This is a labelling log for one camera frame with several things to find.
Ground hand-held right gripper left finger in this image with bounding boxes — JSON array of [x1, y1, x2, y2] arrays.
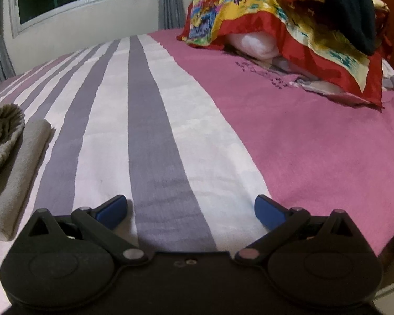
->
[[27, 195, 149, 267]]

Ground colourful red-bordered blanket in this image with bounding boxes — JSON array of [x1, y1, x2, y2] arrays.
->
[[177, 0, 391, 107]]

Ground striped pillow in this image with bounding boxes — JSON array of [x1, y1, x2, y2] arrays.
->
[[272, 56, 394, 96]]

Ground grey pants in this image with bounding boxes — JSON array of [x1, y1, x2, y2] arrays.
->
[[0, 103, 55, 242]]

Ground black garment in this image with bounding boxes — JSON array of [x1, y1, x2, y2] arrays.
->
[[322, 0, 381, 56]]

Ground striped pink bed sheet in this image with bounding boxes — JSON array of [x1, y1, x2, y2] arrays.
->
[[0, 28, 394, 315]]

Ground white pillow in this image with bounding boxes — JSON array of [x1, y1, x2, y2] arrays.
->
[[228, 33, 279, 60]]

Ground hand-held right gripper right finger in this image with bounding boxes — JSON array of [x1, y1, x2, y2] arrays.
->
[[234, 195, 370, 266]]

